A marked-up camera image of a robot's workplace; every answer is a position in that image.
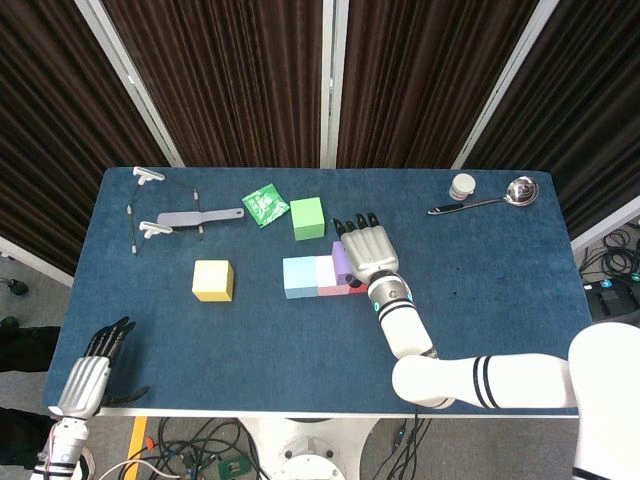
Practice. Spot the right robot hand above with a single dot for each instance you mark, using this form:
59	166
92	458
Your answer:
370	250

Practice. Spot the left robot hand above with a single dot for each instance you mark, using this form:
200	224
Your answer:
85	382

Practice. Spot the purple foam cube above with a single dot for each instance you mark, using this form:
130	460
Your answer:
339	260

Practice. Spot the red foam cube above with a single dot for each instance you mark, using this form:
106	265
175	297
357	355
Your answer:
359	290

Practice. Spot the pink foam cube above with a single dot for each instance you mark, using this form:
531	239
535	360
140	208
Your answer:
325	275

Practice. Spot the green foam cube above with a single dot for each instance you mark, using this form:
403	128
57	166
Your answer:
307	217

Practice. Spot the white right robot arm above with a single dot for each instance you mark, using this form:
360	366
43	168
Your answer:
440	380

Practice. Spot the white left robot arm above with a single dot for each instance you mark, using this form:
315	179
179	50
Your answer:
65	445

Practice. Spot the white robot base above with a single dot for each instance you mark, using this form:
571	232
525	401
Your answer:
310	450

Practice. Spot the black trouser leg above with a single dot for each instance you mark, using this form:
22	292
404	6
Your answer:
20	435
25	347

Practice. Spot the light blue foam cube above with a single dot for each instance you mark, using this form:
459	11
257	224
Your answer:
299	275

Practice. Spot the orange plastic object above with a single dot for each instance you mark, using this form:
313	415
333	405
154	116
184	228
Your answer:
149	442

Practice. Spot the white jar red label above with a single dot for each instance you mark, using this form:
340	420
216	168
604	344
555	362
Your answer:
462	185

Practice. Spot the green sachet packet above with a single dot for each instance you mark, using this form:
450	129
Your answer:
265	205

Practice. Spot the blue table cloth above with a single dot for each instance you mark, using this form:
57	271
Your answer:
275	350

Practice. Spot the yellow foam cube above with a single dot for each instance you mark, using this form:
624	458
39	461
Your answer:
210	277

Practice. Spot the green circuit board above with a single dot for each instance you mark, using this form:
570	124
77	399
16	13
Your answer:
233	468

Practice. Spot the dark brown curtain panel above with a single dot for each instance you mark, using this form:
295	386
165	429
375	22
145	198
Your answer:
225	75
40	125
425	75
600	125

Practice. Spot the black power strip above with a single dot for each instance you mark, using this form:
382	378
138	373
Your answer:
610	297

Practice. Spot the white partition frame bar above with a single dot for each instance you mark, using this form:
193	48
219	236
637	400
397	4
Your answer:
605	225
35	260

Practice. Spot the white table frame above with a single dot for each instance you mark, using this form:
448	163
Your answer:
250	412

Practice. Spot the white partition post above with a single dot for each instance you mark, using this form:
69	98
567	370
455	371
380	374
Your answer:
334	80
505	85
130	85

